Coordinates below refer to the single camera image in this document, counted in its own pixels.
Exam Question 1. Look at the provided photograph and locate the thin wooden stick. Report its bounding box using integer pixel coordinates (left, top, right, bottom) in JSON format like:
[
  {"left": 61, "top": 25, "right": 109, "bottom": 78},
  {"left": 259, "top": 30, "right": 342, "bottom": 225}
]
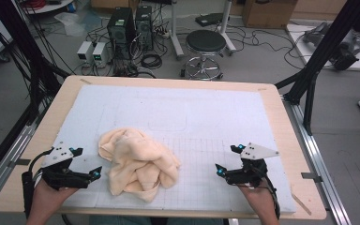
[{"left": 290, "top": 191, "right": 312, "bottom": 217}]

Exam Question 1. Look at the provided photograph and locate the white base board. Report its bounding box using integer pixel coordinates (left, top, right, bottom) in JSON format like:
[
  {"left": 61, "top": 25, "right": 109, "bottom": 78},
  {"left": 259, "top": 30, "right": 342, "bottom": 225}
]
[{"left": 286, "top": 22, "right": 360, "bottom": 72}]

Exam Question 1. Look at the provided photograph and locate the large black computer tower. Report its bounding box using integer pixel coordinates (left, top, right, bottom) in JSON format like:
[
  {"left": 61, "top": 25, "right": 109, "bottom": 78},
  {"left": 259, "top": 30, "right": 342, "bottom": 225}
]
[{"left": 107, "top": 7, "right": 137, "bottom": 60}]

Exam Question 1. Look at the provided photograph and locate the flat black device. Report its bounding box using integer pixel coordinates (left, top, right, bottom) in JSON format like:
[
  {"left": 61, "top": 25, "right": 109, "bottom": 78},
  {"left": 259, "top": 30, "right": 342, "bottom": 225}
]
[{"left": 195, "top": 12, "right": 224, "bottom": 27}]

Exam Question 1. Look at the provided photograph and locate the white power supply unit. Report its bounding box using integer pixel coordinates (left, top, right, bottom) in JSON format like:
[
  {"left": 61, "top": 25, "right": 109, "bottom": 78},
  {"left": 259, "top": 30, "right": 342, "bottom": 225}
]
[
  {"left": 76, "top": 40, "right": 94, "bottom": 65},
  {"left": 92, "top": 41, "right": 112, "bottom": 68}
]

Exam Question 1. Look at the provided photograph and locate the white desk leg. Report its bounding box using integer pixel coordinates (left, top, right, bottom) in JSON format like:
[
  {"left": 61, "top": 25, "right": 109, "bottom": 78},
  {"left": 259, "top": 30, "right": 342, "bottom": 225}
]
[
  {"left": 168, "top": 0, "right": 186, "bottom": 60},
  {"left": 219, "top": 0, "right": 237, "bottom": 54}
]

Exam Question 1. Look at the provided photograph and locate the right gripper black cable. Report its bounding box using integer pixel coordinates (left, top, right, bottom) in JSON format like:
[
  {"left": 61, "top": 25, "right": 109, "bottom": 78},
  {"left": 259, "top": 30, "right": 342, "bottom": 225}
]
[{"left": 252, "top": 165, "right": 281, "bottom": 219}]

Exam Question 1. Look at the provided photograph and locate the aluminium rail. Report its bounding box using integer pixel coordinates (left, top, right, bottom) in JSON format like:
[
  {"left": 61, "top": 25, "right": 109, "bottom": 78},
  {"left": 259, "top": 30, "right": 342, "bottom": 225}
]
[
  {"left": 0, "top": 123, "right": 41, "bottom": 214},
  {"left": 282, "top": 95, "right": 353, "bottom": 225}
]

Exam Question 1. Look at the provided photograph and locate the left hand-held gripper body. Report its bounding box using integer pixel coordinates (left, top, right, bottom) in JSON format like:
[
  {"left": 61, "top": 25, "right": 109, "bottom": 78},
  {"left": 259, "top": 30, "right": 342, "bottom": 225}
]
[{"left": 40, "top": 141, "right": 92, "bottom": 191}]

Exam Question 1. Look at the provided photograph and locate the person's right hand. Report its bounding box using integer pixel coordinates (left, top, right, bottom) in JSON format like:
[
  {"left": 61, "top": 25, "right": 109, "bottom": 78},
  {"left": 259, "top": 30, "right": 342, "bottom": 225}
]
[{"left": 237, "top": 182, "right": 278, "bottom": 217}]

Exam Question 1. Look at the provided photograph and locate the black round stool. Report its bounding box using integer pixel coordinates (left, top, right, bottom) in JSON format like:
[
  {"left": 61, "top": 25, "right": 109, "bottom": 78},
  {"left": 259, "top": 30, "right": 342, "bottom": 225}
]
[{"left": 181, "top": 29, "right": 228, "bottom": 81}]

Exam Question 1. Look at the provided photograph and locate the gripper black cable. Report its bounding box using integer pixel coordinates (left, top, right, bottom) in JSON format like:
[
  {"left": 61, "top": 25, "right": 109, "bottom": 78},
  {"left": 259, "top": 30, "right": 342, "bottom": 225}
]
[
  {"left": 252, "top": 165, "right": 281, "bottom": 219},
  {"left": 21, "top": 148, "right": 54, "bottom": 219}
]

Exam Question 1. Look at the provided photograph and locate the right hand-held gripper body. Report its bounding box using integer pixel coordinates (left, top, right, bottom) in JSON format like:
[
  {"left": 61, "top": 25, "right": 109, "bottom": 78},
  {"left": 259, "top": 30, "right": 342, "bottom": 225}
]
[{"left": 224, "top": 142, "right": 280, "bottom": 188}]

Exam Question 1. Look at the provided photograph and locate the cardboard box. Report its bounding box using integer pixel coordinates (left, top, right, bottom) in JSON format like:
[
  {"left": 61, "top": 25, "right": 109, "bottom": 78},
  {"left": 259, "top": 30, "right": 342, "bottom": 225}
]
[{"left": 242, "top": 0, "right": 298, "bottom": 30}]

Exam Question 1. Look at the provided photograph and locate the clear plastic bag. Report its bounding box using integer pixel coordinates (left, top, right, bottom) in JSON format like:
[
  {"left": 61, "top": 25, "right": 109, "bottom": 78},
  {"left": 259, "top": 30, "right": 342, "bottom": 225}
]
[{"left": 54, "top": 12, "right": 102, "bottom": 37}]

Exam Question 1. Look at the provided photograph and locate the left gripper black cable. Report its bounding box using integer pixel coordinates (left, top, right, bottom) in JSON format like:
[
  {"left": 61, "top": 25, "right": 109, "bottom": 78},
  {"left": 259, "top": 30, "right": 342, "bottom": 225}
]
[{"left": 21, "top": 148, "right": 54, "bottom": 219}]

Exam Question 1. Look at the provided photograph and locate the white foam mat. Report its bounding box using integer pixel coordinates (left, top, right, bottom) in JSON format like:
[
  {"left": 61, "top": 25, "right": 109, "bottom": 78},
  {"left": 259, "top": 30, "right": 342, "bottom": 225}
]
[{"left": 49, "top": 83, "right": 297, "bottom": 215}]

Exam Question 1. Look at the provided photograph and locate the coiled black cable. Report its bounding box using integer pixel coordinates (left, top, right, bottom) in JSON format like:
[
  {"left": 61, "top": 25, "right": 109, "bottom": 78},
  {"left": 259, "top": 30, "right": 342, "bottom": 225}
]
[{"left": 140, "top": 53, "right": 163, "bottom": 69}]

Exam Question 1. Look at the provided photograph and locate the white round table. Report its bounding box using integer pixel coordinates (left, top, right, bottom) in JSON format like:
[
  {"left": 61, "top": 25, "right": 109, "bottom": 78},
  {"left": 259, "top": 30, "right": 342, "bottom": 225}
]
[{"left": 22, "top": 0, "right": 74, "bottom": 15}]

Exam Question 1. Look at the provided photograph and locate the person's left hand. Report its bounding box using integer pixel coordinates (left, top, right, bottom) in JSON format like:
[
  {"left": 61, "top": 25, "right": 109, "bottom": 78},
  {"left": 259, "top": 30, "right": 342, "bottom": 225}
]
[{"left": 31, "top": 179, "right": 79, "bottom": 217}]

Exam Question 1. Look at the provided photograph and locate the black frame post with cables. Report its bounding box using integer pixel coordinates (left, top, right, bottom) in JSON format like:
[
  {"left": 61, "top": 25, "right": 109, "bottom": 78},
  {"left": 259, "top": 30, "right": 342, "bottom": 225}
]
[{"left": 0, "top": 0, "right": 69, "bottom": 126}]

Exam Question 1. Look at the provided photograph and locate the slim black computer tower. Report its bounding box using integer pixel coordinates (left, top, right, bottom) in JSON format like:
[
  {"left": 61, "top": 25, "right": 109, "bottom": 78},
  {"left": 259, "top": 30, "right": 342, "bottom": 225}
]
[{"left": 134, "top": 5, "right": 155, "bottom": 52}]

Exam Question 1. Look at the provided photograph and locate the cream terry towel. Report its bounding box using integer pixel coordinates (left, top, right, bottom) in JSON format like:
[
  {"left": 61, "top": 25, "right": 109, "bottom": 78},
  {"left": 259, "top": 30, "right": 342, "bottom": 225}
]
[{"left": 97, "top": 127, "right": 182, "bottom": 203}]

